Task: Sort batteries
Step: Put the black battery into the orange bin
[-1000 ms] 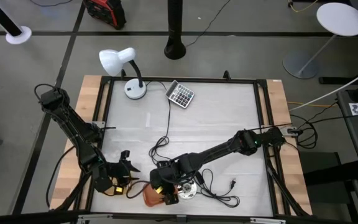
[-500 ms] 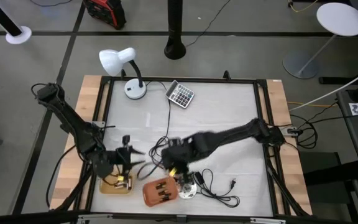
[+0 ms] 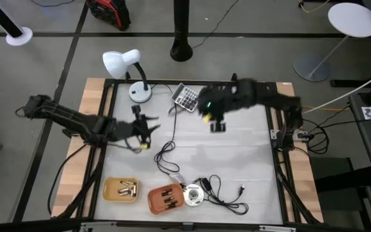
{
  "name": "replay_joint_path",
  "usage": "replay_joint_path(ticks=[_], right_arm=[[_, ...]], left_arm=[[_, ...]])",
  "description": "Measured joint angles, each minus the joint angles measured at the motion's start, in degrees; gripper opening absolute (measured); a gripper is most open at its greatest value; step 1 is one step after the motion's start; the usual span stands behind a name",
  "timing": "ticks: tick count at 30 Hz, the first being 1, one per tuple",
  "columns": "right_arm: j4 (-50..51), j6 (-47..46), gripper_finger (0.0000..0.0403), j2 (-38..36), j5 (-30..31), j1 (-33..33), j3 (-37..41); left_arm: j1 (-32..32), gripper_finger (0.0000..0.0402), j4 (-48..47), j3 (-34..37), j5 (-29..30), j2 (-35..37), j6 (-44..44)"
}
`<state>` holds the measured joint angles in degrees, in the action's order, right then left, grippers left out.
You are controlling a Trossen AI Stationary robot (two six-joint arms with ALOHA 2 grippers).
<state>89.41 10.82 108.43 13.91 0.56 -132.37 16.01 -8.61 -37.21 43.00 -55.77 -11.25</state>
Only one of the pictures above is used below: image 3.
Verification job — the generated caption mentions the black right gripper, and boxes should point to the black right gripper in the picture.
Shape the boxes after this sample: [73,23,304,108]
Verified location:
[197,83,237,133]

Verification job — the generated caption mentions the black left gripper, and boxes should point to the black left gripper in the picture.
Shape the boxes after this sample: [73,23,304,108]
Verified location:
[113,115,162,144]

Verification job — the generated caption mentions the orange plastic tray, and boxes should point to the orange plastic tray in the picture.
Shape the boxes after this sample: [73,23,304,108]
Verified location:
[147,183,186,216]

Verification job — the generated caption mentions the grey desk calculator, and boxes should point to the grey desk calculator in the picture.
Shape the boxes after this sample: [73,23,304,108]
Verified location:
[170,82,201,113]

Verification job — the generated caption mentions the white plug adapter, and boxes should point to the white plug adapter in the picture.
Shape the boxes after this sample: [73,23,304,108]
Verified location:
[169,172,187,186]

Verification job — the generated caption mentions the white desk lamp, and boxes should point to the white desk lamp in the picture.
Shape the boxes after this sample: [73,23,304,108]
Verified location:
[102,48,153,104]

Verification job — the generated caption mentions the chrome cylinder on round base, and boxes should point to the chrome cylinder on round base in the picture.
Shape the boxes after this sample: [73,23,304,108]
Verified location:
[183,184,205,208]

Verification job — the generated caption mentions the yellow plastic tray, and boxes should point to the yellow plastic tray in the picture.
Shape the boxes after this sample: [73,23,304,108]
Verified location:
[102,176,140,204]

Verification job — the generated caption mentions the grey power box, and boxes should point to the grey power box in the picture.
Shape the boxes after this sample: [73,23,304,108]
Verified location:
[289,130,310,143]

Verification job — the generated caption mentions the black floor pole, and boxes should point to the black floor pole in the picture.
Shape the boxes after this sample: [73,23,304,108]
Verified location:
[169,0,194,63]

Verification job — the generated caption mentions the red and black toolbox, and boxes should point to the red and black toolbox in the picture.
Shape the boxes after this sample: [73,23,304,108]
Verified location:
[85,0,132,32]

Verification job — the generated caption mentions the black pole with white base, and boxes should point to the black pole with white base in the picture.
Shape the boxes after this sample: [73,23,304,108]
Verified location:
[0,0,33,47]

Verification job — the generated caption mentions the white round stool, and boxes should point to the white round stool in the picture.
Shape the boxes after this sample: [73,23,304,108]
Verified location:
[292,2,371,82]

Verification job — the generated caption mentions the black lamp cord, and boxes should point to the black lamp cord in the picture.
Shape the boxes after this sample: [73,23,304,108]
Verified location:
[150,83,181,176]

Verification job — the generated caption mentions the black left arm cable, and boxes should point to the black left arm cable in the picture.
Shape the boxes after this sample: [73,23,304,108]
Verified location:
[106,139,143,154]

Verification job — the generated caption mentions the black power adapter with cable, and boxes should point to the black power adapter with cable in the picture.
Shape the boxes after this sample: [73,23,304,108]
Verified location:
[193,174,250,216]

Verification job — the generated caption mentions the thin black floor cable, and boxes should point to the thin black floor cable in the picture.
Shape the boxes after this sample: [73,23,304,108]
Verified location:
[191,0,240,50]

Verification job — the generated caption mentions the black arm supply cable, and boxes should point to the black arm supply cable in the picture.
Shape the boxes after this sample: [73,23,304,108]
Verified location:
[46,144,88,217]

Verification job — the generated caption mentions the black coiled power cables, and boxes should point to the black coiled power cables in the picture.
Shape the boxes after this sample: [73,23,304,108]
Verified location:
[300,104,371,155]

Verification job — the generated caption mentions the white cable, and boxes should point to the white cable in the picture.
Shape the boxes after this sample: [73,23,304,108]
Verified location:
[303,65,371,114]

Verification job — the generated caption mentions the yellow floor cable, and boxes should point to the yellow floor cable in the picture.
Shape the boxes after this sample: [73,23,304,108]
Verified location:
[297,0,330,14]

